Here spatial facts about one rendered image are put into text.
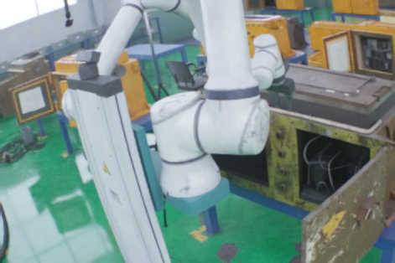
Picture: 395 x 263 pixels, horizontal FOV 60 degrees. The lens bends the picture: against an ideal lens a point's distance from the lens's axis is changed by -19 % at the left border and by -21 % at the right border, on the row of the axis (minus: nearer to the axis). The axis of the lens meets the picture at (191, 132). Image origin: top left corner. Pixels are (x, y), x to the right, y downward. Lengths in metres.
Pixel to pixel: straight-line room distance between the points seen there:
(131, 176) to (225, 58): 0.46
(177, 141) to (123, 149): 0.17
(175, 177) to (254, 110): 0.33
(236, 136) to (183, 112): 0.17
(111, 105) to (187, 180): 0.31
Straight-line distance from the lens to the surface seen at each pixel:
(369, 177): 1.69
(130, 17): 1.91
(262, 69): 1.37
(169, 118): 1.17
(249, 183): 2.64
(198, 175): 1.24
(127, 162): 1.25
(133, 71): 4.43
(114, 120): 1.20
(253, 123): 1.07
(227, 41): 1.08
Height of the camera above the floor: 2.03
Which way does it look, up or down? 22 degrees down
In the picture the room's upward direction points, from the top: 11 degrees counter-clockwise
